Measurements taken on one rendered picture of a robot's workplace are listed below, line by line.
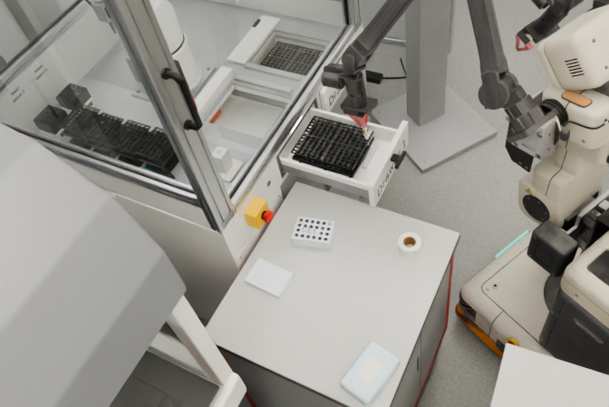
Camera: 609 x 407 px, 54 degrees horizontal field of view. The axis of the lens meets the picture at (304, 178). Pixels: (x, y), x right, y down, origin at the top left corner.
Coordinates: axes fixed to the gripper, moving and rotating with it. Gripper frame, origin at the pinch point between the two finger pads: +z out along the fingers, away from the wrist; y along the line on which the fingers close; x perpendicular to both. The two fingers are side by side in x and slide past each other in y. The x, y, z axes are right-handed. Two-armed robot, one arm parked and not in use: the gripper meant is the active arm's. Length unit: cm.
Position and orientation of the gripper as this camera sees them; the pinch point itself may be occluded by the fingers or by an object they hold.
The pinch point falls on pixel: (362, 124)
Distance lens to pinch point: 190.9
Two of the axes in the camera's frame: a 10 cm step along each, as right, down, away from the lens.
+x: 5.1, -7.1, 4.9
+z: 2.2, 6.6, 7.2
